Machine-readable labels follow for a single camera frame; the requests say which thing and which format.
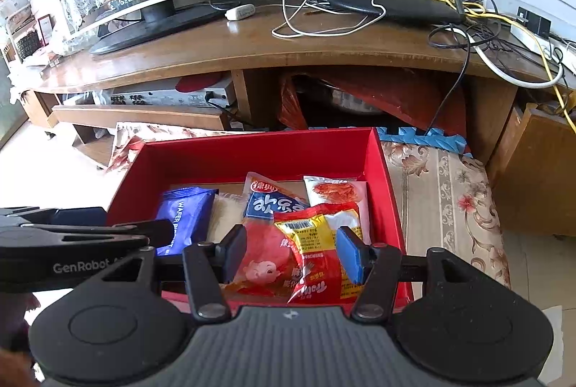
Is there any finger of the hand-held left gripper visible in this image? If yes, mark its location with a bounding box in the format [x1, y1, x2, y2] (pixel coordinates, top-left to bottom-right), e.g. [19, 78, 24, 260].
[18, 219, 174, 246]
[0, 207, 108, 231]

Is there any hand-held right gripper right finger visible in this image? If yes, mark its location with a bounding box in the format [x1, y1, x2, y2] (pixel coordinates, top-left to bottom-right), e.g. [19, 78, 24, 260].
[335, 226, 491, 323]

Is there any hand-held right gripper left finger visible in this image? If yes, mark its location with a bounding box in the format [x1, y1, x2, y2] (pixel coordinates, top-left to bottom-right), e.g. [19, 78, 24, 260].
[96, 225, 249, 321]

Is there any pink sausage packet blue lettering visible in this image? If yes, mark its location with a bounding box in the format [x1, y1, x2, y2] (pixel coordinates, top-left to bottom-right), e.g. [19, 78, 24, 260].
[225, 172, 311, 302]

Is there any clear packet with pale cake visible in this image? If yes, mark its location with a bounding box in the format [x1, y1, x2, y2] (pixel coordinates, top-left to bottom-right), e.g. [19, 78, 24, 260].
[204, 193, 248, 244]

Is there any red and yellow snack packet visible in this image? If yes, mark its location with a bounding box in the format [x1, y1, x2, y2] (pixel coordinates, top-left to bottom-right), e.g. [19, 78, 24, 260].
[273, 203, 367, 305]

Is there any blue biscuit packet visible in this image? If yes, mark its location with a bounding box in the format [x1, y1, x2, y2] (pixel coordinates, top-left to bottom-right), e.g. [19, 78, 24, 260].
[155, 186, 219, 257]

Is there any white packet with red print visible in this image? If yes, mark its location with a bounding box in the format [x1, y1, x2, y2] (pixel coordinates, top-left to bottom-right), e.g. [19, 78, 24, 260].
[303, 175, 372, 244]

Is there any red cardboard box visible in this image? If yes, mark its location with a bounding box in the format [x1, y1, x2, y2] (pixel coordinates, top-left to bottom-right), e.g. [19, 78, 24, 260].
[105, 127, 414, 312]

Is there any silver audio receiver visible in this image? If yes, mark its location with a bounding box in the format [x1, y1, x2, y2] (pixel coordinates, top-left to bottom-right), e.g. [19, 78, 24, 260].
[63, 76, 237, 109]

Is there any blue foam mat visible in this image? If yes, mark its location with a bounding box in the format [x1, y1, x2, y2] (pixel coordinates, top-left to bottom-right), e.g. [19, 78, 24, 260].
[308, 126, 473, 156]

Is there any red round lid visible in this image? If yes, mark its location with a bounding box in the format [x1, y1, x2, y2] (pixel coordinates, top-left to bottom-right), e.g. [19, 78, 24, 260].
[175, 74, 231, 93]

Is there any red bag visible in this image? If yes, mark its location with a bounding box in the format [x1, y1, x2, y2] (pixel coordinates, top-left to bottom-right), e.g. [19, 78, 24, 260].
[276, 72, 469, 134]

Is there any wooden cabinet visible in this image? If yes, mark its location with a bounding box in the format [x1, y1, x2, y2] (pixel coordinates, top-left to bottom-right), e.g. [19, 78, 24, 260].
[486, 103, 576, 237]

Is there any wooden television stand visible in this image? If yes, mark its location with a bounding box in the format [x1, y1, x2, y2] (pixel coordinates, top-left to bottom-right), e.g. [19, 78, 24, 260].
[18, 0, 576, 172]

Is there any white power adapter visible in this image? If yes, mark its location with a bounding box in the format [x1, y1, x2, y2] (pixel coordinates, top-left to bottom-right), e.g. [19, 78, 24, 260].
[225, 4, 257, 21]

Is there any white power strip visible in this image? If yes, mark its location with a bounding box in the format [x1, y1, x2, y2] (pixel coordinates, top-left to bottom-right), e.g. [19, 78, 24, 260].
[510, 22, 576, 73]

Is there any black plug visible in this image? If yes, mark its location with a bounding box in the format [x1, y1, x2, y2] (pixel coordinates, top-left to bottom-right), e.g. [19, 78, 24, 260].
[517, 6, 552, 37]

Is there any small picture frame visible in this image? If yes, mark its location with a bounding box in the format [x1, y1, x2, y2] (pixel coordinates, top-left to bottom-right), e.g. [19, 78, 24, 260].
[37, 14, 54, 46]

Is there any black cable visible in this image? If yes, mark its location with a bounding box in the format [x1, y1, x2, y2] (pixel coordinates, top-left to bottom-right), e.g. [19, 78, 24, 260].
[425, 0, 563, 132]

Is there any thin white cable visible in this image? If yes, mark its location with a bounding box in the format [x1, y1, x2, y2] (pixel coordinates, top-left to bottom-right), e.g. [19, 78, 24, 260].
[271, 0, 388, 39]

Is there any thick white power cord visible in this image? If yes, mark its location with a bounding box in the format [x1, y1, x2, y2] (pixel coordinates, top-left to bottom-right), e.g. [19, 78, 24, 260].
[468, 29, 566, 89]

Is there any yellow cable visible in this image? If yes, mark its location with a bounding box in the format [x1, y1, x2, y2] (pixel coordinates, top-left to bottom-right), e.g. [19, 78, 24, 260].
[373, 0, 576, 134]

